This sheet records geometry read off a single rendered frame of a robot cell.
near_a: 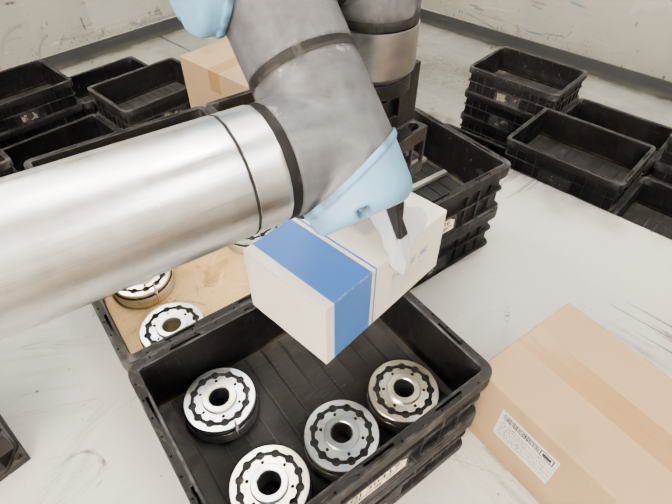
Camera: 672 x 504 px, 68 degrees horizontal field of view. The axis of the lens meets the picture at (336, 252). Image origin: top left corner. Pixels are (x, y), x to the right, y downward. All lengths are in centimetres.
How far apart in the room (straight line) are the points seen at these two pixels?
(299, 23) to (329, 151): 8
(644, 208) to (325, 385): 154
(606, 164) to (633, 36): 191
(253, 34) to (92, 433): 78
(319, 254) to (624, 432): 50
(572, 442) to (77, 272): 66
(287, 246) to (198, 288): 43
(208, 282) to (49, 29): 328
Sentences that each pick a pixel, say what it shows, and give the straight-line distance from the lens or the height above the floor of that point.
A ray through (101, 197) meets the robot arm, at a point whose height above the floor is 136.
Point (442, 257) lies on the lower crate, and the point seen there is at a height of 76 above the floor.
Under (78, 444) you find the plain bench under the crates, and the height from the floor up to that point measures 70.
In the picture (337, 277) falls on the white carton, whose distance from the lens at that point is 49.
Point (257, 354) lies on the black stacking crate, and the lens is 82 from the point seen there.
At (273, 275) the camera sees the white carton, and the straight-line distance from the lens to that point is 50.
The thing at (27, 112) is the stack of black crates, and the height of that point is 53.
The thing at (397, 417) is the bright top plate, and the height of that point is 86.
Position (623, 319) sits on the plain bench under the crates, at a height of 70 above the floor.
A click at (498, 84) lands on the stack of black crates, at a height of 56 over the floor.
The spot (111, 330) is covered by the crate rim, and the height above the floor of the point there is 92.
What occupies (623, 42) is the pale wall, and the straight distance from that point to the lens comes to 388.
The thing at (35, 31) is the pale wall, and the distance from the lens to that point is 404.
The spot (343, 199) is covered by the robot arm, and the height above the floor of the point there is 132.
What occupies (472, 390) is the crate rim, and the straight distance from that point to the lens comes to 68.
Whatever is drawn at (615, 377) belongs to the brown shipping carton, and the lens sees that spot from 86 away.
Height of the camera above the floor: 150
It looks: 45 degrees down
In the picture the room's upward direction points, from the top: straight up
